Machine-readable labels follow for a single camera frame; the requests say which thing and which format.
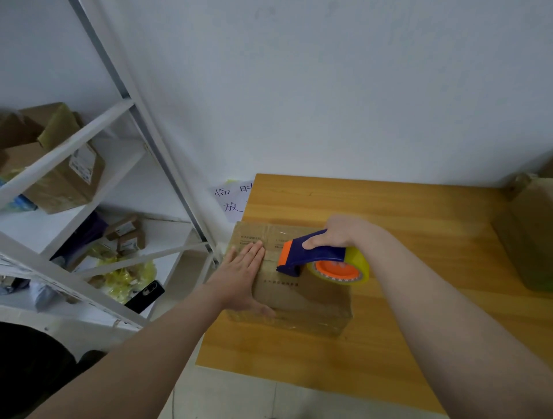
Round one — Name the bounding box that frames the yellow plastic bag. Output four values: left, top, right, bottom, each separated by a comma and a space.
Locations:
90, 257, 159, 304

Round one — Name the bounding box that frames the person's left hand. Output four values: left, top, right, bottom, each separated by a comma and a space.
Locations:
204, 241, 277, 319

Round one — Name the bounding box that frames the large worn shelf carton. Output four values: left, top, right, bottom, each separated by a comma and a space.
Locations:
0, 102, 107, 216

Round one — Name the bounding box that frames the small open carton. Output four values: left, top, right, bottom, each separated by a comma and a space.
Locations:
104, 216, 147, 257

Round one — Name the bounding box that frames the wooden table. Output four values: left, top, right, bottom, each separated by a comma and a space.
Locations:
196, 173, 553, 414

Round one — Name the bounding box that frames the person's right forearm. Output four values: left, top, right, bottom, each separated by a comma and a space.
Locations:
367, 237, 553, 419

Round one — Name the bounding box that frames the person's right hand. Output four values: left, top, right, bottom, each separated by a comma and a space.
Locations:
301, 214, 383, 262

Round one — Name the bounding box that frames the stack of cardboard boxes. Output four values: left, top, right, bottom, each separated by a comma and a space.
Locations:
222, 219, 356, 338

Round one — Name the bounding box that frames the white paper wall sign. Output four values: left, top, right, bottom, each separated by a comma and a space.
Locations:
211, 178, 257, 224

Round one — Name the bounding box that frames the grey metal shelf rack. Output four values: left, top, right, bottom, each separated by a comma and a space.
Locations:
0, 0, 219, 334

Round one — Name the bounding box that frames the blue printed packet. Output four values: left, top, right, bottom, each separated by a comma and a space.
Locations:
0, 173, 38, 214

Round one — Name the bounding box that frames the person's left forearm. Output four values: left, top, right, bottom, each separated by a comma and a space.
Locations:
30, 289, 230, 419

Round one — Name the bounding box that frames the dark blue bag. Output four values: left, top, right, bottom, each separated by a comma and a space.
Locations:
52, 211, 110, 269

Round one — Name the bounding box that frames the blue orange tape dispenser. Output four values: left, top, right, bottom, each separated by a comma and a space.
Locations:
275, 228, 373, 285

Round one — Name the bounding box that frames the white plastic bag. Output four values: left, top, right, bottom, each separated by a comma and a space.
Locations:
26, 276, 59, 313

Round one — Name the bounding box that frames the black mobile phone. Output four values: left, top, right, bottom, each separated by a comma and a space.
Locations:
123, 279, 167, 315

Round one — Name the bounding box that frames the large green-printed cardboard box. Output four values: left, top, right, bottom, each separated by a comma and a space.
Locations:
491, 172, 553, 294

